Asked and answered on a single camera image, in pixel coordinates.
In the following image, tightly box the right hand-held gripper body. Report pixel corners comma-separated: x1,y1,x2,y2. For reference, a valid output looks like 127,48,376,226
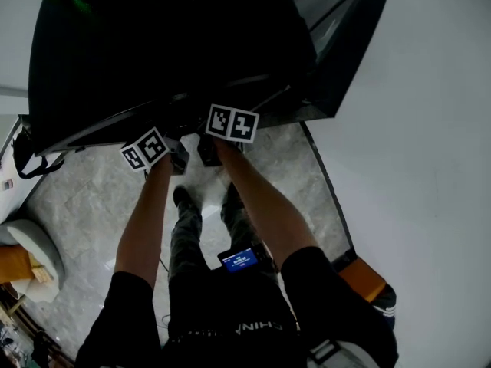
196,103,260,167

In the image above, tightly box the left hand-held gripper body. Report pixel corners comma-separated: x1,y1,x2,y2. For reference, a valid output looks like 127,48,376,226
120,126,191,176

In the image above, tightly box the person's left forearm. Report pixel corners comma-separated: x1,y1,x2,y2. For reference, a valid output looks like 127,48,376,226
114,154,174,291

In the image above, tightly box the person's right forearm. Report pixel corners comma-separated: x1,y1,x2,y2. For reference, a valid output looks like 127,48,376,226
213,137,320,271

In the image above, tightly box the person's left black shoe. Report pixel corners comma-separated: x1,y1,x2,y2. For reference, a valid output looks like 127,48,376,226
173,185,197,211

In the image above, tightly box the person's black shoe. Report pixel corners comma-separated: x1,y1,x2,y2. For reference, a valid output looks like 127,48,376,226
173,185,197,211
225,182,246,207

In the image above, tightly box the person's right black shoe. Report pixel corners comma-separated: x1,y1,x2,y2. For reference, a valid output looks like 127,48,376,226
225,182,246,207

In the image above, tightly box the person's left trouser leg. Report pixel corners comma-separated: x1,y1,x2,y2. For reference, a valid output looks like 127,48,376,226
167,203,204,281

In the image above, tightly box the person's trouser leg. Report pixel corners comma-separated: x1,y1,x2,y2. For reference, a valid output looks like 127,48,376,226
167,203,204,281
219,199,278,281

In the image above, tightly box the person's right trouser leg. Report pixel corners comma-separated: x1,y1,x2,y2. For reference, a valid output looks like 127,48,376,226
219,199,278,281

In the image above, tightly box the black bag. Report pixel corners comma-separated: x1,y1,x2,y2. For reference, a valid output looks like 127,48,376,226
11,126,65,180

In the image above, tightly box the black device with blue screen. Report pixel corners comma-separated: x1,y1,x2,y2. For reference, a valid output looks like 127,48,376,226
216,243,275,274

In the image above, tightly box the grey round armchair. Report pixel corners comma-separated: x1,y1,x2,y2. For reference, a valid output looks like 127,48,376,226
0,218,66,304

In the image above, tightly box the small wooden box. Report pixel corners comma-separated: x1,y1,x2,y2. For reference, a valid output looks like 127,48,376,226
28,252,54,283

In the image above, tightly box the orange cushion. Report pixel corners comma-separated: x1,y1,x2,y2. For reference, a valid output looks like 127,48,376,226
0,244,35,284

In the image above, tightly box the person's black t-shirt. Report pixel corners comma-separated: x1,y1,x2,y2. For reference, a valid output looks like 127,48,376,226
74,245,400,368

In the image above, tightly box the orange box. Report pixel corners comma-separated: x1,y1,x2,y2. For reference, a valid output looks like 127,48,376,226
338,256,387,303

